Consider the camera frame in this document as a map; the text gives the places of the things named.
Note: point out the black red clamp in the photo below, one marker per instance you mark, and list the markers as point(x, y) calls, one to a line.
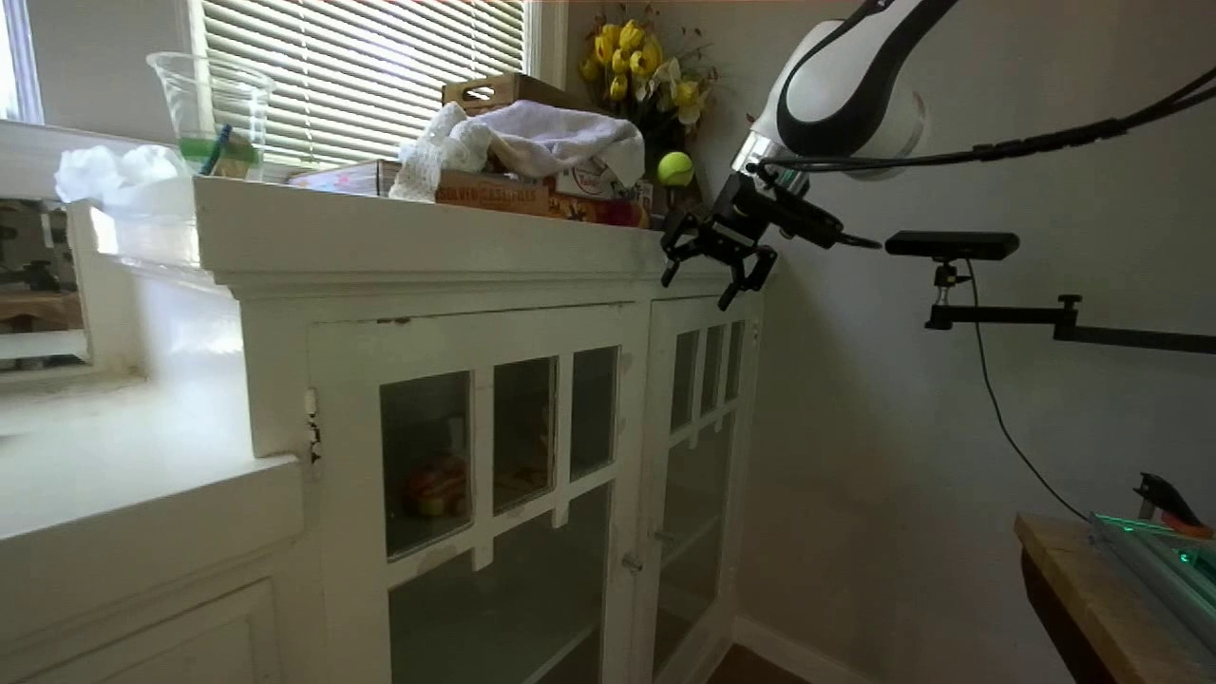
point(1164, 498)

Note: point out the brass door hinge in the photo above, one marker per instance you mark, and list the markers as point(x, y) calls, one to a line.
point(311, 428)

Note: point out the yellow-green tennis ball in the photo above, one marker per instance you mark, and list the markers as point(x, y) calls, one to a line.
point(674, 167)

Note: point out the clear plastic measuring pitcher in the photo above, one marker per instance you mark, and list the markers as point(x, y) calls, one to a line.
point(210, 108)

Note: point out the tan cardboard box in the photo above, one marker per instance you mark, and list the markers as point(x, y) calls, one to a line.
point(496, 193)

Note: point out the tall white glass-door cabinet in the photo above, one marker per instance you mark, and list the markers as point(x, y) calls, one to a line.
point(382, 241)

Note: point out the white crumpled plastic bag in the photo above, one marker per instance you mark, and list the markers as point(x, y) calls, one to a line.
point(118, 172)

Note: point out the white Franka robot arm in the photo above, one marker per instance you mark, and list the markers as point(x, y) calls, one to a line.
point(847, 87)

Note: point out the wicker basket on cabinet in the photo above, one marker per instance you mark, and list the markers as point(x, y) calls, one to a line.
point(604, 210)

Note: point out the wooden table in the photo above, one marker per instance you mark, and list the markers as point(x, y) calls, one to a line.
point(1102, 609)

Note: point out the white cabinet door chipped paint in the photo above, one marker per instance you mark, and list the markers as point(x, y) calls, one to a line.
point(348, 505)

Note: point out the white glass cabinet door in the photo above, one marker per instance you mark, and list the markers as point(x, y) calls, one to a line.
point(657, 418)

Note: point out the low white drawer cabinet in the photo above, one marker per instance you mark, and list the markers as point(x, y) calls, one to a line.
point(125, 533)

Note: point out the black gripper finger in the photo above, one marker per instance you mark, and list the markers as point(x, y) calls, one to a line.
point(679, 250)
point(755, 271)

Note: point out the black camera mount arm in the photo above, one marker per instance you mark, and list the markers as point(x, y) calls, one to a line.
point(1076, 332)

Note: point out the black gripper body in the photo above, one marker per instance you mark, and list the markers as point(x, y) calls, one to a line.
point(743, 220)

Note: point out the black stereo camera bar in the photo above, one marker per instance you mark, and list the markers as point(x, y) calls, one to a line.
point(950, 246)

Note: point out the small metal door knob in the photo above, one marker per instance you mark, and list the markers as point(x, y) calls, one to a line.
point(627, 559)

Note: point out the white window blinds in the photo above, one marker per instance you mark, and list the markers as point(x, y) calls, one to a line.
point(365, 76)

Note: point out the yellow flower bouquet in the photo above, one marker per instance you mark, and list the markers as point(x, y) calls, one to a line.
point(633, 60)

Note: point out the wooden basket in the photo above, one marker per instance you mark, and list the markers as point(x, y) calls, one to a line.
point(506, 87)

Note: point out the orange toy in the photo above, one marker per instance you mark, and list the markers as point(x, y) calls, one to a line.
point(439, 493)

